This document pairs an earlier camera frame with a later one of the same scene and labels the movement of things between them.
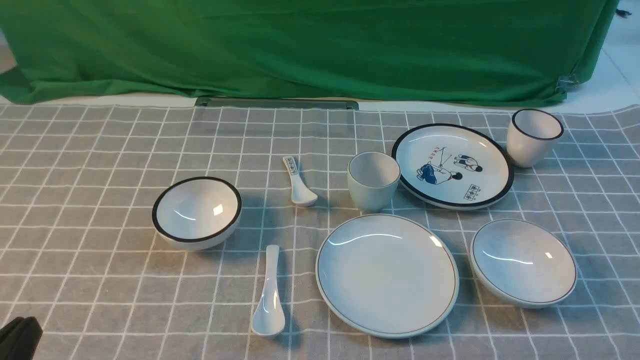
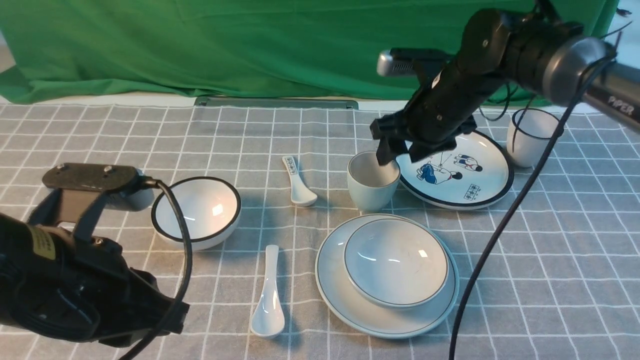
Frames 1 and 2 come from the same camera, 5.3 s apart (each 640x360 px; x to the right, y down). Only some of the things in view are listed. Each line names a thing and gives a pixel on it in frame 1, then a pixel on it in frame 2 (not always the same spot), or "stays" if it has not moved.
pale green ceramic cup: x=373 y=177 stays
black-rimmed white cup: x=528 y=134 stays
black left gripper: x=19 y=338 -> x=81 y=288
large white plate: x=387 y=276 stays
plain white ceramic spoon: x=268 y=319 stays
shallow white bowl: x=523 y=263 -> x=395 y=263
